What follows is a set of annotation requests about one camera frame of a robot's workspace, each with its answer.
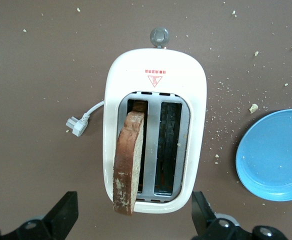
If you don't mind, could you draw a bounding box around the white toaster power plug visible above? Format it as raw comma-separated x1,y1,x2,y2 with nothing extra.
65,99,106,138

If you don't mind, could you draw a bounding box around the blue plate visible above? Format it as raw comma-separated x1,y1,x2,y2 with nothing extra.
235,108,292,202

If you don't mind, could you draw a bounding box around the brown bread slice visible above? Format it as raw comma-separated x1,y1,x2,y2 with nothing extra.
112,99,149,217

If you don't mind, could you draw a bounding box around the white two-slot toaster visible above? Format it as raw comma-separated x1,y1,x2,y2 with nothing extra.
102,26,208,215

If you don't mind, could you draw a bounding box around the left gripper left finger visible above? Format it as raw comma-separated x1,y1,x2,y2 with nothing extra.
0,191,79,240

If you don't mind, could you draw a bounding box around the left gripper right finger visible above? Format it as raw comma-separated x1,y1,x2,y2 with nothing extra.
191,191,287,240

